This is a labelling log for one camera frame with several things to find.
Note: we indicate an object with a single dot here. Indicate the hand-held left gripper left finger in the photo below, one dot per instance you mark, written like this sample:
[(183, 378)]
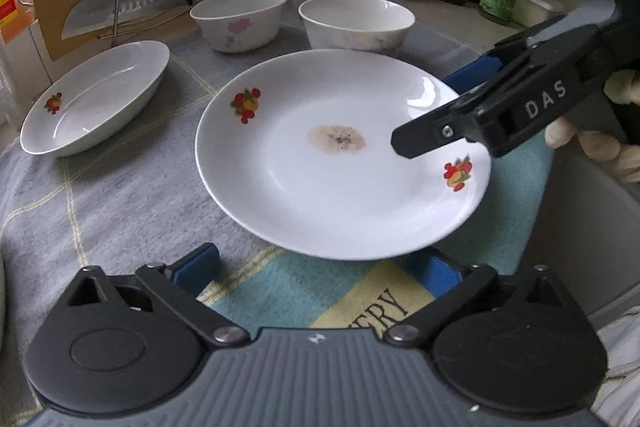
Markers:
[(197, 267)]

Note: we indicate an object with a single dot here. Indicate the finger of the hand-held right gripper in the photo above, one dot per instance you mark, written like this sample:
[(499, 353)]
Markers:
[(540, 44), (430, 134)]

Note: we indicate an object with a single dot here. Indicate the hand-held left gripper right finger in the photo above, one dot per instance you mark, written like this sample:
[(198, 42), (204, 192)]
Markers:
[(442, 274)]

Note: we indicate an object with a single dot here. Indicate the round white plate fruit print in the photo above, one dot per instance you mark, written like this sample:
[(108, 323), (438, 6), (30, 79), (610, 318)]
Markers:
[(300, 187)]

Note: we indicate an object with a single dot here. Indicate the white bowl with faint print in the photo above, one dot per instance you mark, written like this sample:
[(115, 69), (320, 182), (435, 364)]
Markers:
[(350, 32)]

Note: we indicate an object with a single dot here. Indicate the oval white deep plate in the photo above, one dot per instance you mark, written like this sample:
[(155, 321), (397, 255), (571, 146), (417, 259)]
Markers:
[(95, 107)]

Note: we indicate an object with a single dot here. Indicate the white bowl with pink flower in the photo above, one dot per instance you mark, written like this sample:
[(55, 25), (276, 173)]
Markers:
[(235, 27)]

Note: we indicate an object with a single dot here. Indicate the person's right hand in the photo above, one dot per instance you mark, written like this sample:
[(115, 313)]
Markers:
[(595, 143)]

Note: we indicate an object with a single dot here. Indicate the white plastic container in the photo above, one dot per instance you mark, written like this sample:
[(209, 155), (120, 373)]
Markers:
[(537, 7)]

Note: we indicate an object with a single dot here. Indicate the grey checked cloth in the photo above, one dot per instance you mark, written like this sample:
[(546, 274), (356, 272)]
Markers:
[(125, 207)]

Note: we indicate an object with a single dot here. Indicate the teal and yellow towel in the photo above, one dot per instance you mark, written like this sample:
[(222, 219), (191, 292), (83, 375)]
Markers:
[(300, 287)]

